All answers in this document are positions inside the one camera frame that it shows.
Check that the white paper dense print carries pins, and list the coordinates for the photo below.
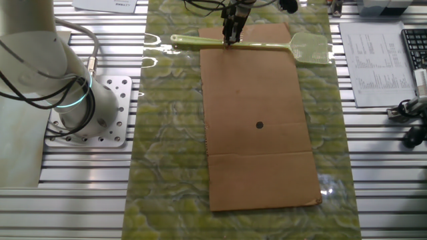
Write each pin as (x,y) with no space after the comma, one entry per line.
(377,66)

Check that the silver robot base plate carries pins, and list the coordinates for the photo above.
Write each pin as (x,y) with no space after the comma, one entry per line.
(121,100)

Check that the black round device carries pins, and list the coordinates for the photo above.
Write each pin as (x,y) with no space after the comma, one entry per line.
(413,136)

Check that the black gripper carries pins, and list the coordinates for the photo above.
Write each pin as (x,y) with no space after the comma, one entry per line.
(235,18)

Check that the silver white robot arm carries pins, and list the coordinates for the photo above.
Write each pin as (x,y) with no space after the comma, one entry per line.
(26,60)

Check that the black computer keyboard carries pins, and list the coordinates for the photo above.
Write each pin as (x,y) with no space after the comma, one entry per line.
(417,46)

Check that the light green plastic flyswatter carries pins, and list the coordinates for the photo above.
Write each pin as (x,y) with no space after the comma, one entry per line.
(310,48)

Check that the brown cardboard sheet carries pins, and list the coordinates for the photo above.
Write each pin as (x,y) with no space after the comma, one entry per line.
(257,166)

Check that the green marble pattern mat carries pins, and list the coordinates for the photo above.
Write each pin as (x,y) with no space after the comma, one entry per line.
(166,150)

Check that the grey black box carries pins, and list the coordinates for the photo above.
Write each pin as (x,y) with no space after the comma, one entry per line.
(383,7)

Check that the small black round camera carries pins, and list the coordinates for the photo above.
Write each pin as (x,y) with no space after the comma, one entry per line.
(289,5)

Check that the white paper short text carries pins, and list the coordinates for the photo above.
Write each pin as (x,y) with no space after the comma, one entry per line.
(103,5)

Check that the small silver camera on stand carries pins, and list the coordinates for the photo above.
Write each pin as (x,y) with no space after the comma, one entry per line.
(421,83)

